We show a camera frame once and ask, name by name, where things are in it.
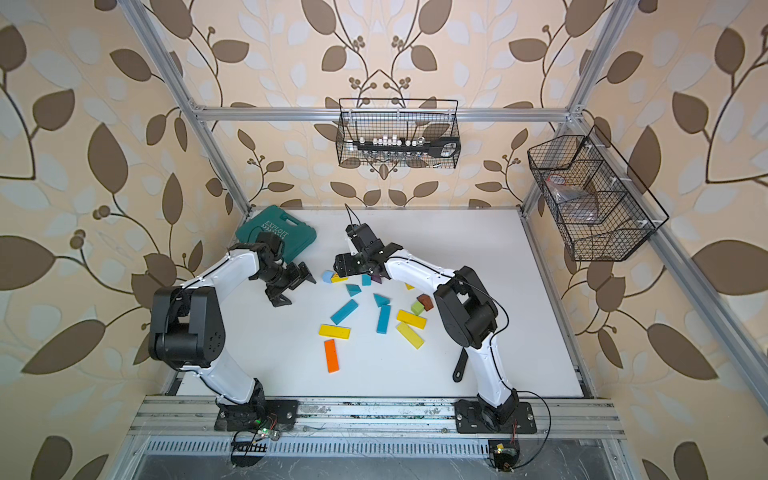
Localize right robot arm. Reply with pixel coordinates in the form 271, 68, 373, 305
334, 223, 519, 423

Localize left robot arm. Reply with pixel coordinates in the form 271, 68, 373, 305
148, 232, 315, 405

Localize green plastic tool case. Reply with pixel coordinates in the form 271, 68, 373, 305
235, 205, 317, 262

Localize teal long block upright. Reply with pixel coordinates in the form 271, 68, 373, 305
376, 304, 391, 335

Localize teal long block diagonal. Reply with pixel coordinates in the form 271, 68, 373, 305
330, 300, 359, 325

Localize brown block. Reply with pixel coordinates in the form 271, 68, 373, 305
417, 294, 434, 311

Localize light green cube lower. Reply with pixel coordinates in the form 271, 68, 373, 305
411, 301, 425, 316

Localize yellow rectangular block right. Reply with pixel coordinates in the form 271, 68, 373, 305
396, 310, 427, 329

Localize yellow rectangular block left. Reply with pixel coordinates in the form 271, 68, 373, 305
318, 324, 351, 340

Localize orange rectangular block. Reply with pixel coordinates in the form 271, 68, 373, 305
324, 339, 340, 373

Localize lime yellow rectangular block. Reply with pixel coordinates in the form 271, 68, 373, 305
396, 322, 424, 349

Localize plastic bag in basket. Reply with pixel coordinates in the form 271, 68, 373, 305
546, 175, 599, 224

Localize back wire basket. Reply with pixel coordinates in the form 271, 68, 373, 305
335, 97, 461, 171

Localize wire basket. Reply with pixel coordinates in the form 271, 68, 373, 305
527, 126, 669, 262
335, 97, 461, 171

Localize socket set rail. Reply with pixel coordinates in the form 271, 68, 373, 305
347, 137, 461, 160

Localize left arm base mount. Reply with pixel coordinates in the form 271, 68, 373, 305
214, 399, 299, 432

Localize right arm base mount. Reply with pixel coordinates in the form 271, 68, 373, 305
453, 390, 538, 434

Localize right wire basket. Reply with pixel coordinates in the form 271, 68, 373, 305
527, 126, 669, 262

